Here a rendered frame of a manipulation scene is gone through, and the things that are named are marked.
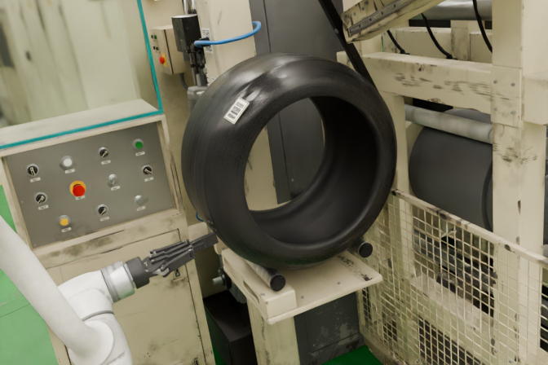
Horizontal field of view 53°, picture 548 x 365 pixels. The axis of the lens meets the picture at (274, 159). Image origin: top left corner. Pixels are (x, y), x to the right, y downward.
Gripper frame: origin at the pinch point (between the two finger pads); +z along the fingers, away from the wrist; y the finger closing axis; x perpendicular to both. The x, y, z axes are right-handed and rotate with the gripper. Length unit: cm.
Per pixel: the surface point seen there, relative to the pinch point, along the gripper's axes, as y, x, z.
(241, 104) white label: -10.8, -34.3, 17.0
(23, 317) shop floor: 188, 93, -81
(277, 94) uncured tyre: -12.0, -33.9, 26.0
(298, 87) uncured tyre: -12.1, -33.6, 31.7
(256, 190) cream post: 26.8, 4.5, 26.2
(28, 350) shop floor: 151, 93, -79
